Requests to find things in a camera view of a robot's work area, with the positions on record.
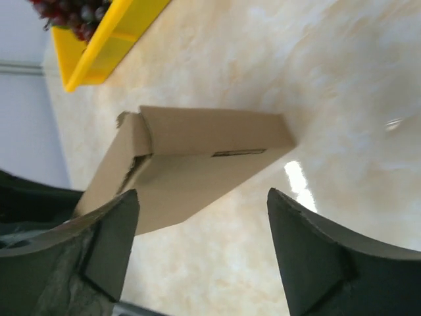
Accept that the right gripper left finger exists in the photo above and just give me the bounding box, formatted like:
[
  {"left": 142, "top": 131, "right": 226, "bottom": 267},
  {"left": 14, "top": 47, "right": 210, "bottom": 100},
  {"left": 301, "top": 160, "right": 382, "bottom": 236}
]
[{"left": 1, "top": 190, "right": 139, "bottom": 315}]

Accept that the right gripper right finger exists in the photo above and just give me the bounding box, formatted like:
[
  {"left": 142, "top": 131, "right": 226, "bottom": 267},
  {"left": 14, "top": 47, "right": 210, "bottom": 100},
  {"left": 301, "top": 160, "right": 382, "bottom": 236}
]
[{"left": 267, "top": 188, "right": 420, "bottom": 315}]

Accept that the brown cardboard box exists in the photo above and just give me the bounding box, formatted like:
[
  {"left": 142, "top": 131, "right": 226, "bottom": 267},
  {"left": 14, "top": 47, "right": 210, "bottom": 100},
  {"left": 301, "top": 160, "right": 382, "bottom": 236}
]
[{"left": 76, "top": 106, "right": 296, "bottom": 234}]

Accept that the yellow plastic tray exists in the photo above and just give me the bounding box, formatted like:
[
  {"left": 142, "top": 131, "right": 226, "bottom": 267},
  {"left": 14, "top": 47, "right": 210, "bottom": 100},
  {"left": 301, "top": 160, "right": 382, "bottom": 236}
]
[{"left": 51, "top": 0, "right": 169, "bottom": 93}]

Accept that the purple grape bunch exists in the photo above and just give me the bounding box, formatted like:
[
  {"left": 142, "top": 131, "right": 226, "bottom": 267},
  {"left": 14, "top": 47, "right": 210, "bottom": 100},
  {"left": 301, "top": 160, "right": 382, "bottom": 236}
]
[{"left": 29, "top": 0, "right": 112, "bottom": 43}]

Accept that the left aluminium frame post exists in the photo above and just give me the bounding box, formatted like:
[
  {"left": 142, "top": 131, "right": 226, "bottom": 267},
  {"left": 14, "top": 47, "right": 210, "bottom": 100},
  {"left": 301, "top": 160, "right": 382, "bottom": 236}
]
[{"left": 0, "top": 60, "right": 43, "bottom": 76}]

